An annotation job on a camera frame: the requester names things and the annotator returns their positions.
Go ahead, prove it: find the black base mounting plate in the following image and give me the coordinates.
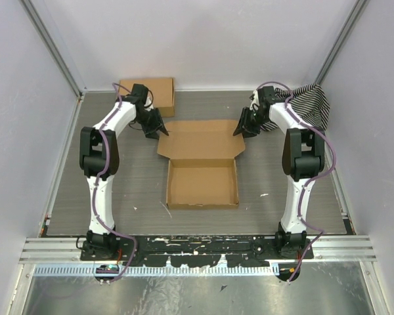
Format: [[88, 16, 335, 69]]
[[76, 235, 305, 268]]

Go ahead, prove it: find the left aluminium corner post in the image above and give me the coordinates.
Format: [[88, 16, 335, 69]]
[[19, 0, 83, 98]]

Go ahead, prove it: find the aluminium front rail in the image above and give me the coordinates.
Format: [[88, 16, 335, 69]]
[[19, 235, 377, 264]]

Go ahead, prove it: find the white slotted cable duct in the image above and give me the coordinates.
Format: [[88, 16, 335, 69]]
[[33, 264, 279, 278]]

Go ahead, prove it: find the aluminium corner post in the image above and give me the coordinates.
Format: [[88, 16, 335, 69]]
[[314, 0, 370, 85], [19, 0, 83, 98]]

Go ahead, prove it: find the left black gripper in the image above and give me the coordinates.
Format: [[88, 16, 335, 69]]
[[135, 108, 169, 141]]

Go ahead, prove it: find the cardboard box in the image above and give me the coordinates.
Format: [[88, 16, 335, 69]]
[[157, 119, 245, 210], [119, 77, 175, 118]]

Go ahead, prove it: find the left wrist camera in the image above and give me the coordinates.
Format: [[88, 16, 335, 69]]
[[130, 83, 149, 103]]

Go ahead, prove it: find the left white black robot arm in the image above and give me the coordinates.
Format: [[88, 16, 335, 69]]
[[79, 85, 169, 261]]

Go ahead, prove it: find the right aluminium corner post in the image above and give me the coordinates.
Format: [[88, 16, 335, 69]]
[[314, 0, 370, 85]]

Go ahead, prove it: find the black white striped cloth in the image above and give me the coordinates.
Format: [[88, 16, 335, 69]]
[[261, 83, 331, 133]]

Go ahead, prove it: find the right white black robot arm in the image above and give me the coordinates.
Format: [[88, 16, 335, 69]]
[[233, 99, 325, 259]]

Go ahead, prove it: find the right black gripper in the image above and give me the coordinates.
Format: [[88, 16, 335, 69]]
[[233, 106, 268, 139]]

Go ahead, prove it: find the folded closed cardboard box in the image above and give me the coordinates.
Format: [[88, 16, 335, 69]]
[[119, 77, 175, 118]]

